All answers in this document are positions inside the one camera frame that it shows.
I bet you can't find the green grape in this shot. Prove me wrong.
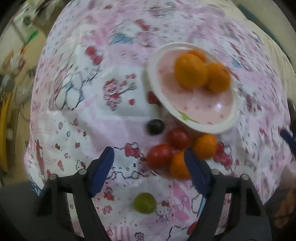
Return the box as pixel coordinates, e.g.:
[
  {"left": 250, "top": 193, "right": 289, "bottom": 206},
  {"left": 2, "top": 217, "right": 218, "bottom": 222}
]
[{"left": 133, "top": 193, "right": 157, "bottom": 214}]

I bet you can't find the small mandarin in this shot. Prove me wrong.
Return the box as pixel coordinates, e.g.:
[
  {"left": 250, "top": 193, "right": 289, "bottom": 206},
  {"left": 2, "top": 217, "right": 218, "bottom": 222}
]
[
  {"left": 169, "top": 150, "right": 191, "bottom": 180},
  {"left": 193, "top": 133, "right": 218, "bottom": 160},
  {"left": 187, "top": 49, "right": 207, "bottom": 63}
]

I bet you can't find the red cherry tomato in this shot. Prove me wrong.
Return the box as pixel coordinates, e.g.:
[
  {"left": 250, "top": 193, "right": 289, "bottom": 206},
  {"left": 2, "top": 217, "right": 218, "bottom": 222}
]
[
  {"left": 146, "top": 144, "right": 173, "bottom": 169},
  {"left": 166, "top": 128, "right": 191, "bottom": 150}
]

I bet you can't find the dark purple grape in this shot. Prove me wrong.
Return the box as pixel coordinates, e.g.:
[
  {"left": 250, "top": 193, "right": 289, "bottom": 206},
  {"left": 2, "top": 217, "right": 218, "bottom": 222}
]
[{"left": 147, "top": 119, "right": 165, "bottom": 136}]

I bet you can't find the pink white plate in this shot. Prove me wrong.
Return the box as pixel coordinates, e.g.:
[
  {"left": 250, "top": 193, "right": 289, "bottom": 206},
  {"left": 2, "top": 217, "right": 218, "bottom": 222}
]
[{"left": 147, "top": 43, "right": 241, "bottom": 134}]

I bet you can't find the large orange right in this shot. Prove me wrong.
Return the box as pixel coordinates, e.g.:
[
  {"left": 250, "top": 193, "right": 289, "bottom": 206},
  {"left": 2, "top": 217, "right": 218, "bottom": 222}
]
[{"left": 206, "top": 63, "right": 231, "bottom": 94}]

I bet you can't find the large orange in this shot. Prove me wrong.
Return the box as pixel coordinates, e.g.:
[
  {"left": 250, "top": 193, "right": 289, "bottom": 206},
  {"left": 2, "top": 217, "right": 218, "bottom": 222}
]
[
  {"left": 206, "top": 63, "right": 231, "bottom": 94},
  {"left": 174, "top": 53, "right": 208, "bottom": 89}
]

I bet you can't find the pink Hello Kitty sheet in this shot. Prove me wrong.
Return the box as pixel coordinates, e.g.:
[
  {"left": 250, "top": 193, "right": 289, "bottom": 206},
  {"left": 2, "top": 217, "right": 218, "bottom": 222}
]
[{"left": 25, "top": 1, "right": 293, "bottom": 240}]

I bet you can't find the large orange left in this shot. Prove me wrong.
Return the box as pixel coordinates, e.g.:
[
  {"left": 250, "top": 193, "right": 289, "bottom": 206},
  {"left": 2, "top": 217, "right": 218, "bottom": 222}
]
[{"left": 174, "top": 53, "right": 208, "bottom": 89}]

